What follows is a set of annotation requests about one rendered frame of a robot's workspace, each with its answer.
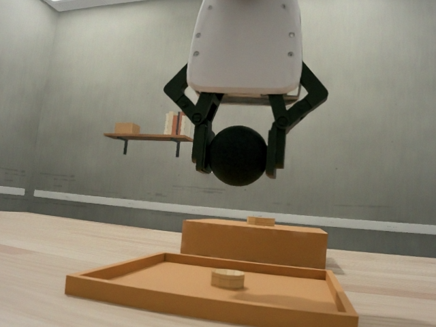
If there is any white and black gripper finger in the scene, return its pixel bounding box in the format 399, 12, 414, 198
266, 60, 328, 179
163, 63, 224, 174

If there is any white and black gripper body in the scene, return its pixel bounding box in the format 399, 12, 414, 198
187, 0, 302, 106

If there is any black ball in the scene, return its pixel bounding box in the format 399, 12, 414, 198
208, 125, 267, 187

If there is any orange shallow tray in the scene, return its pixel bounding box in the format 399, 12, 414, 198
65, 251, 359, 327

